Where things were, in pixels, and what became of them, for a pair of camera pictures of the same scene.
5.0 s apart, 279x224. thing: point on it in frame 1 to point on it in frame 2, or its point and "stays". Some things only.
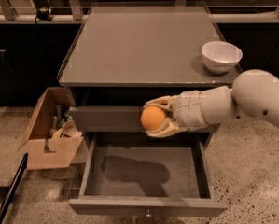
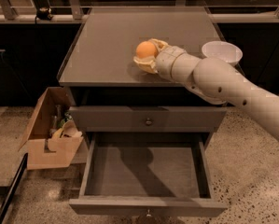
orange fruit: x=152 y=117 to x=146 y=49
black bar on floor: x=14 y=185 stays
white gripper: x=188 y=108 to x=167 y=62
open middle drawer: x=135 y=175 stays
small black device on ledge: x=44 y=13 stays
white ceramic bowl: x=220 y=57 stays
